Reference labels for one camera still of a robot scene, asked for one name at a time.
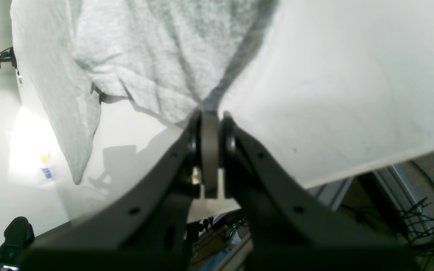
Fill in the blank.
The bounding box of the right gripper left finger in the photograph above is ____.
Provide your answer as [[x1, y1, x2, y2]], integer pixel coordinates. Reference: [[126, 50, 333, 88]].
[[20, 110, 202, 271]]

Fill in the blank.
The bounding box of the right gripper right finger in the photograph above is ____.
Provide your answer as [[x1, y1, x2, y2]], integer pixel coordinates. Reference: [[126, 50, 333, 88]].
[[221, 113, 417, 271]]

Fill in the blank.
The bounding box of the grey T-shirt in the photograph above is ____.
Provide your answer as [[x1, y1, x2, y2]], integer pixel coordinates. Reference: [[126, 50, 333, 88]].
[[10, 0, 279, 185]]

